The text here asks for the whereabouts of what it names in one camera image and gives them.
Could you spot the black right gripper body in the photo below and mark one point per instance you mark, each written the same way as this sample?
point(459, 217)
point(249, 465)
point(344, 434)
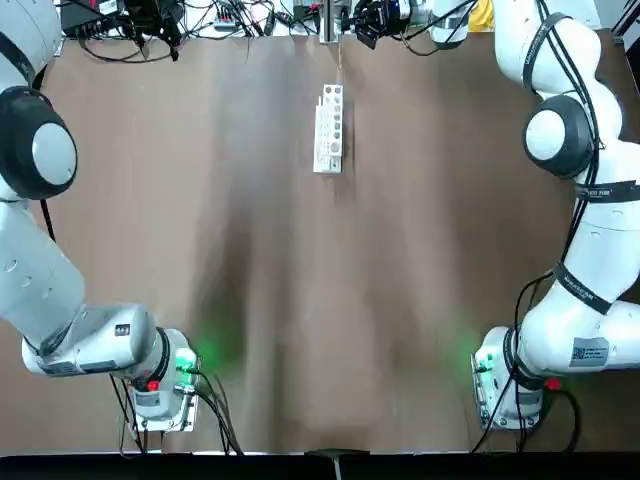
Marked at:
point(390, 10)

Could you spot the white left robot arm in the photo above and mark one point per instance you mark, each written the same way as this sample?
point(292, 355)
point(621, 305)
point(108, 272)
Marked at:
point(45, 280)

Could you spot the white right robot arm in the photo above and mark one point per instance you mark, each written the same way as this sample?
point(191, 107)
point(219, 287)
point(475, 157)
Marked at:
point(600, 240)

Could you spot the white test tube rack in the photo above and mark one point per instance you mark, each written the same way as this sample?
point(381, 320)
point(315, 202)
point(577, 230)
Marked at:
point(320, 140)

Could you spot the black box with red logo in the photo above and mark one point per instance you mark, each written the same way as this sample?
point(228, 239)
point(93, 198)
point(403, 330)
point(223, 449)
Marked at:
point(92, 17)

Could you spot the aluminium frame post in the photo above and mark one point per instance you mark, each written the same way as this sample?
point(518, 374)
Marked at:
point(330, 22)

